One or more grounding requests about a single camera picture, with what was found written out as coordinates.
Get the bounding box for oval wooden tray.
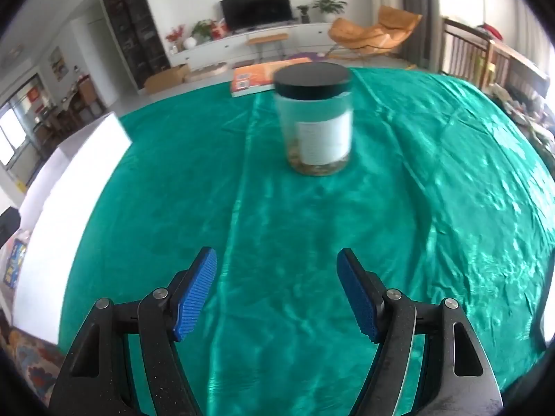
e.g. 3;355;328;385
186;63;228;82

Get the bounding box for clear jar with black lid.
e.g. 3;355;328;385
273;63;353;177

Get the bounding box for orange lounge chair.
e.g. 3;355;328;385
327;6;423;59

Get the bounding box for glass balcony door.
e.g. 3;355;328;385
0;73;44;191

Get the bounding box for grey curtain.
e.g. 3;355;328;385
396;0;441;70

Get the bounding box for floral patterned cushion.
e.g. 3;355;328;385
0;325;66;404

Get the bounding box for white television cabinet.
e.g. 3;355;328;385
168;21;343;68

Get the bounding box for green satin tablecloth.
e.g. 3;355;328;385
58;67;555;416

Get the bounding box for potted plant with red ornaments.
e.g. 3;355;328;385
191;19;226;42

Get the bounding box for red flower bouquet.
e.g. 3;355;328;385
166;25;187;53

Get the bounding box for colourful printed bag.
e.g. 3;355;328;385
0;229;31;289

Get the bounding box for dark wooden chair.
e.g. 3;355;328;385
440;16;495;89

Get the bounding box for orange book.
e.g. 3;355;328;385
230;63;282;97

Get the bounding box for wooden dining table with chairs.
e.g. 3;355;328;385
32;73;107;139

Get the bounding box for white-walled cardboard box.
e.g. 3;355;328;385
13;111;133;347

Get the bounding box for brown cardboard box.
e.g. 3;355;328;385
144;64;190;94

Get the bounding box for large green potted plant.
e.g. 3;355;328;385
311;0;348;22

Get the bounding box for wooden stool with metal legs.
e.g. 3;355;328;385
246;33;289;62

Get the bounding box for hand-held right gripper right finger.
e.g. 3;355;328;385
336;248;506;416

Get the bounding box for dark glass display cabinet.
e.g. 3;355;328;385
99;0;172;89

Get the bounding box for framed wall picture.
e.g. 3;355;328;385
48;47;70;81

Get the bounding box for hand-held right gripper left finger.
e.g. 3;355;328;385
49;246;217;416

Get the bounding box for black flat television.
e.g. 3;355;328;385
220;0;293;32

